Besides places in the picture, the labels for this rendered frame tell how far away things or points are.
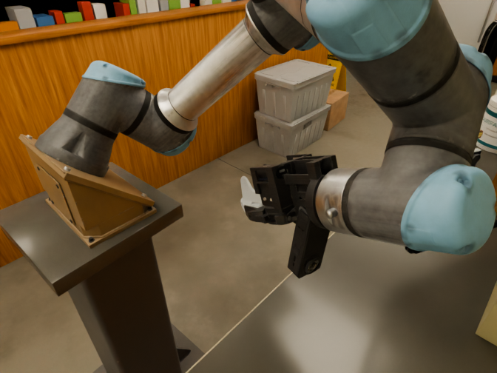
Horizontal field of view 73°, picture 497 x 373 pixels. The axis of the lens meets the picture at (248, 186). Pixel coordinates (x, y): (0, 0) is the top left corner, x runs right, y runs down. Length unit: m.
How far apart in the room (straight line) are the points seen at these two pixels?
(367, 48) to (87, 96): 0.62
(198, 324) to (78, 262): 1.05
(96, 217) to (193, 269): 1.25
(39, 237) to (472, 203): 0.80
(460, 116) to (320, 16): 0.16
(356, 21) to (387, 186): 0.15
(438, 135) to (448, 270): 0.49
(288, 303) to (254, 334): 0.09
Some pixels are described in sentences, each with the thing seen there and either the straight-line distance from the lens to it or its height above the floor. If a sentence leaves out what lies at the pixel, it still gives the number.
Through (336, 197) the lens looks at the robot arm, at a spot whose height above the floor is 1.25.
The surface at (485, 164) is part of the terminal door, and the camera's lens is 0.68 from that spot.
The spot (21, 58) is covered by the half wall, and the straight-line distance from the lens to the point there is 1.99.
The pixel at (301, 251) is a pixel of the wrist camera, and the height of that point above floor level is 1.13.
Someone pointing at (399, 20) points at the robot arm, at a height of 1.42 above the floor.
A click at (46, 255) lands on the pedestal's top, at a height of 0.94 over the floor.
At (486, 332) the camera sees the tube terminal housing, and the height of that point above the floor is 0.96.
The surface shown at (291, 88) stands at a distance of 2.60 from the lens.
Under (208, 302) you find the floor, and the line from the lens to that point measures 1.81.
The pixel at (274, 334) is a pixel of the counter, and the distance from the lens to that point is 0.61.
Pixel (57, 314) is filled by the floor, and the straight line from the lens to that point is 1.99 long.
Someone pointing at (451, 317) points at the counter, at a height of 0.94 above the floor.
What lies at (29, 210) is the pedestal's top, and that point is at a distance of 0.97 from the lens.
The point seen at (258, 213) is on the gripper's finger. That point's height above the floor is 1.15.
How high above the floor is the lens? 1.46
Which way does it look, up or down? 35 degrees down
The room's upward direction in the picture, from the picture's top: straight up
